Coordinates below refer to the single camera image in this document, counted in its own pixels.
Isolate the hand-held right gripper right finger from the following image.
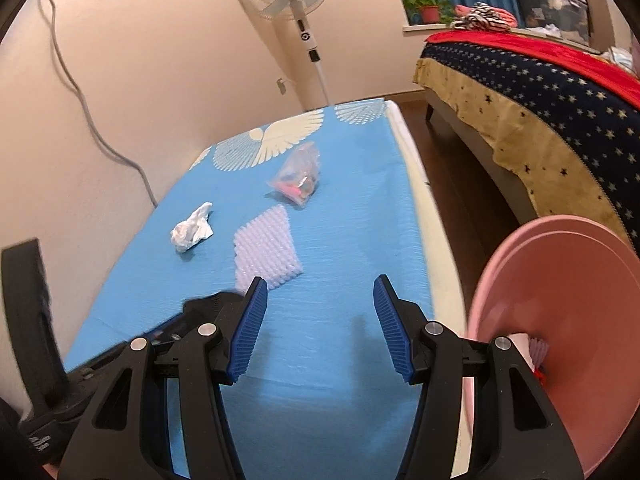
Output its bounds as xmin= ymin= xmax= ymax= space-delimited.
xmin=372 ymin=273 xmax=586 ymax=480

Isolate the clear storage box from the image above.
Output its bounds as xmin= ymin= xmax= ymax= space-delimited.
xmin=514 ymin=0 xmax=589 ymax=42

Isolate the navy star blanket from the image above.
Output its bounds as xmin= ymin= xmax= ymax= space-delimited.
xmin=412 ymin=30 xmax=640 ymax=257

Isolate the red blanket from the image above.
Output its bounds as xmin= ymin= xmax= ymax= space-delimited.
xmin=424 ymin=27 xmax=640 ymax=112

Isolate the purple foam net sheet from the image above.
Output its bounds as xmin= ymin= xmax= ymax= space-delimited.
xmin=232 ymin=203 xmax=305 ymax=292

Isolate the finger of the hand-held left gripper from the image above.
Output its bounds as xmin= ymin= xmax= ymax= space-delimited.
xmin=1 ymin=238 xmax=70 ymax=412
xmin=66 ymin=292 xmax=247 ymax=397

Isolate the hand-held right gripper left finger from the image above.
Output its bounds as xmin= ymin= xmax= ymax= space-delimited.
xmin=57 ymin=275 xmax=269 ymax=480

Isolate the pink plastic basin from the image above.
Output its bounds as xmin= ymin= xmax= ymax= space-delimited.
xmin=466 ymin=214 xmax=640 ymax=480

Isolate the blue patterned tablecloth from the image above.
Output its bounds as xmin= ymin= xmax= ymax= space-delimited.
xmin=64 ymin=99 xmax=437 ymax=480

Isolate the grey bed frame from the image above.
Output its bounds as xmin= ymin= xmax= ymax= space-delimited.
xmin=423 ymin=91 xmax=534 ymax=224

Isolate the grey wall cable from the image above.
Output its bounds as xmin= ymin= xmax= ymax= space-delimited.
xmin=42 ymin=0 xmax=161 ymax=209

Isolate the black white striped cloth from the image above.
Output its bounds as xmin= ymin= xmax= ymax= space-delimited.
xmin=452 ymin=2 xmax=509 ymax=32

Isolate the clear plastic bag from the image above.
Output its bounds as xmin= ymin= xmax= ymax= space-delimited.
xmin=264 ymin=140 xmax=321 ymax=210

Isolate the white tissue paper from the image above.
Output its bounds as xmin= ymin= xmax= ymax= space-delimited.
xmin=169 ymin=201 xmax=215 ymax=254

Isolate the potted green plant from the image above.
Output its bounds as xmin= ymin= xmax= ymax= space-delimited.
xmin=402 ymin=0 xmax=456 ymax=26

